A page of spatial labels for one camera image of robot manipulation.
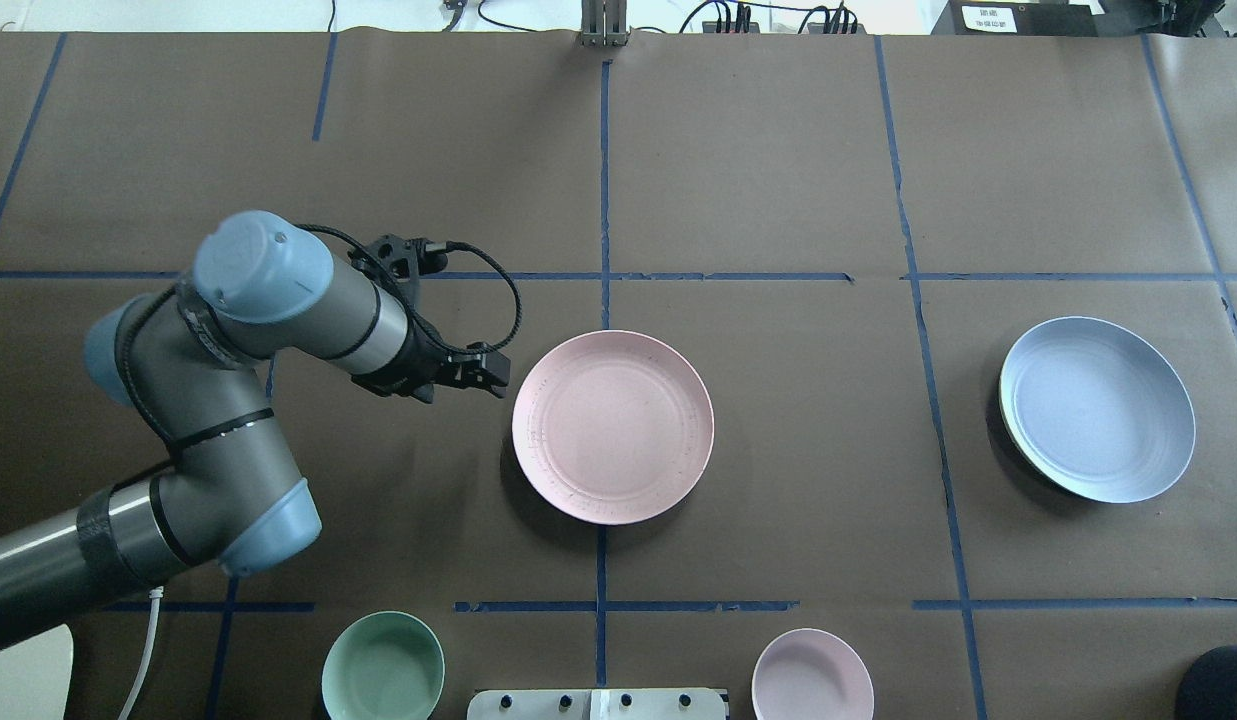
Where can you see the green plate under blue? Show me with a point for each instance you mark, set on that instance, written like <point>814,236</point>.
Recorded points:
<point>1016,465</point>

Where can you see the black box with label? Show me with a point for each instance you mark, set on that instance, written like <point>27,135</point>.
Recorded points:
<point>1016,18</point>

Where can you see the pink bowl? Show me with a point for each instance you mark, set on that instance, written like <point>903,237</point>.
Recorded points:
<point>808,673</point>

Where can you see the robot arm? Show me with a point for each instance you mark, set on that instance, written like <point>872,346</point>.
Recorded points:
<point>186,360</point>

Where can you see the pink plate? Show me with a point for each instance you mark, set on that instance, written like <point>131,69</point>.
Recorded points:
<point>613,427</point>

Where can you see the green bowl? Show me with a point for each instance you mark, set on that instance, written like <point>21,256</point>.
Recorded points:
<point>386,665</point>

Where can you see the aluminium frame post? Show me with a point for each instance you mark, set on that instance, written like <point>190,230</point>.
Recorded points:
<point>604,23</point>

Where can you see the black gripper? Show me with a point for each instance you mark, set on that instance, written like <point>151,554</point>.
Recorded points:
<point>421,358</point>

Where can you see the dark blue saucepan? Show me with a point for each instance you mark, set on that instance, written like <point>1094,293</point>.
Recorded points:
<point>1208,689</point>

